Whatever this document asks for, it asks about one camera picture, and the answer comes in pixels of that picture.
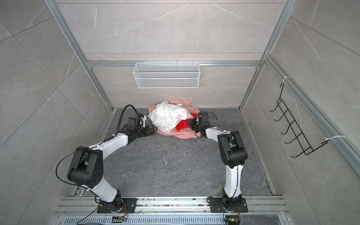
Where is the red cloth garment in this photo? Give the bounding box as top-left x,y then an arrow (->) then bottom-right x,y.
175,113 -> 198,132

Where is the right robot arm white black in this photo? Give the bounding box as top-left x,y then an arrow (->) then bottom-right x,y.
188,112 -> 248,211

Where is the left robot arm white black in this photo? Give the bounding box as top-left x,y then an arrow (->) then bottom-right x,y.
67,116 -> 157,203

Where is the white cloth garment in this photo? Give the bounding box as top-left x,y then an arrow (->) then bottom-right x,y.
148,101 -> 193,133

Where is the pink hoodie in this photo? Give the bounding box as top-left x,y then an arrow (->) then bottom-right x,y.
148,100 -> 200,139

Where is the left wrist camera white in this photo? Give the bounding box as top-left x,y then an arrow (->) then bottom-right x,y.
141,114 -> 147,127

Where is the white wire mesh basket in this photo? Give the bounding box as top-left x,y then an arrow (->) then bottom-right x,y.
133,62 -> 201,89

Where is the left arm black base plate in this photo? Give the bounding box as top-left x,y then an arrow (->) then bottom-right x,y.
97,198 -> 137,213

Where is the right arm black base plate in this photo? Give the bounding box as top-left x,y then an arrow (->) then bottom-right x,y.
207,195 -> 248,213

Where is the aluminium mounting rail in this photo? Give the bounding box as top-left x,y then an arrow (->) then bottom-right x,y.
55,196 -> 289,216

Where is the black wire hook rack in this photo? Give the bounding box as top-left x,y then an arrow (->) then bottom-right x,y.
269,83 -> 330,158

